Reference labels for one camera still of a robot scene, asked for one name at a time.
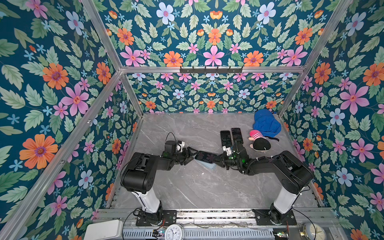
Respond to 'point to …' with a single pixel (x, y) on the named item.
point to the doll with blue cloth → (266, 126)
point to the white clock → (174, 231)
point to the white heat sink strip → (201, 234)
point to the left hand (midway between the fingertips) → (198, 151)
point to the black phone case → (226, 138)
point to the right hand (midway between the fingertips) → (211, 159)
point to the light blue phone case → (209, 165)
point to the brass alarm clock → (307, 229)
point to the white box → (109, 229)
